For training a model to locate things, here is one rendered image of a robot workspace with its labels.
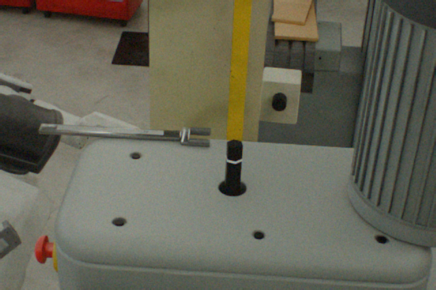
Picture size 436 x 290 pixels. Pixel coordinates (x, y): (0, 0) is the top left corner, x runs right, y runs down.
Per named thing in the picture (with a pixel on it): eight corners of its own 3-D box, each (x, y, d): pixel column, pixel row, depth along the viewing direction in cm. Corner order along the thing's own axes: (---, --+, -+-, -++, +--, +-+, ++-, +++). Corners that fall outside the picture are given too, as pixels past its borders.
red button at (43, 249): (33, 269, 109) (31, 247, 107) (40, 250, 112) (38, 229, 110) (57, 270, 109) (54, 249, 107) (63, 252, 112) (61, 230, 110)
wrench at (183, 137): (37, 138, 110) (36, 133, 109) (43, 123, 113) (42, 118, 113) (209, 147, 110) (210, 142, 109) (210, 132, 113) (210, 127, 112)
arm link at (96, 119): (129, 167, 171) (74, 145, 172) (144, 129, 171) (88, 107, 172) (122, 168, 164) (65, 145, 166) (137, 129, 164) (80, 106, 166)
